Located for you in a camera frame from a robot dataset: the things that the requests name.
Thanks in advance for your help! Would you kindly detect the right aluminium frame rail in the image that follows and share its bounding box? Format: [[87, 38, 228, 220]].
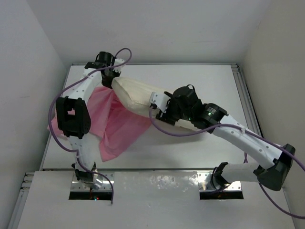
[[231, 64, 263, 136]]

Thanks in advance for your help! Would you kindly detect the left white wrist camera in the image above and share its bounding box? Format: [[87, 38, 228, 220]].
[[111, 58, 125, 74]]

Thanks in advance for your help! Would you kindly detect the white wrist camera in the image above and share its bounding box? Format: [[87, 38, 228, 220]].
[[149, 92, 170, 113], [111, 58, 125, 74]]

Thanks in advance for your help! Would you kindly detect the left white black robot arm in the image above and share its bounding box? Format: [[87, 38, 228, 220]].
[[56, 52, 125, 189]]

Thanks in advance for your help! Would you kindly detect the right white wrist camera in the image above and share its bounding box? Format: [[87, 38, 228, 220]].
[[149, 92, 170, 113]]

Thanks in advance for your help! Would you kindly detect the pink floral pillowcase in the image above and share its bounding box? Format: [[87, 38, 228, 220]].
[[47, 85, 152, 163]]

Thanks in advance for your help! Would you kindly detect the left aluminium frame rail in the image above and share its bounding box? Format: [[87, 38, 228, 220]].
[[8, 172, 34, 229]]

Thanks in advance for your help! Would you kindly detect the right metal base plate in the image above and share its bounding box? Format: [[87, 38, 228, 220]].
[[197, 170, 242, 193]]

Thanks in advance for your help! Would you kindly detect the aluminium frame rail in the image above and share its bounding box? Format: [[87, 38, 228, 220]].
[[231, 64, 263, 136], [8, 172, 34, 229]]

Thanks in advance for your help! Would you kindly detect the metal base plate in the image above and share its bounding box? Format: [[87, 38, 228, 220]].
[[70, 170, 114, 192], [197, 170, 242, 193]]

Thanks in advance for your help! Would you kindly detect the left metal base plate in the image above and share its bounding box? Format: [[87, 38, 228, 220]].
[[70, 170, 114, 192]]

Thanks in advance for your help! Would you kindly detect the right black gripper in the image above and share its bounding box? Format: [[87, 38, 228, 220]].
[[155, 93, 192, 125]]

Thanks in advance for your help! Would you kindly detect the white front cover board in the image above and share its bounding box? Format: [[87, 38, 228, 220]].
[[19, 171, 294, 229]]

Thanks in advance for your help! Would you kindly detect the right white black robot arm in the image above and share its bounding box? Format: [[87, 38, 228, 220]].
[[150, 84, 295, 191]]

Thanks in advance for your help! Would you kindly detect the cream quilted pillow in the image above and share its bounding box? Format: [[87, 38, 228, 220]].
[[111, 76, 215, 132]]

